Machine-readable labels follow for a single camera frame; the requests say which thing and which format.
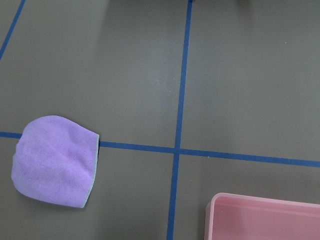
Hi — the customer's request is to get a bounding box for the purple microfiber cloth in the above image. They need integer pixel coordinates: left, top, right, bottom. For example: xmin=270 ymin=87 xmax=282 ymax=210
xmin=11 ymin=115 xmax=100 ymax=208

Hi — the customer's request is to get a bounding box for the pink plastic bin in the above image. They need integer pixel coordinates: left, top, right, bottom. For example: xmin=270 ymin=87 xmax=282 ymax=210
xmin=204 ymin=193 xmax=320 ymax=240

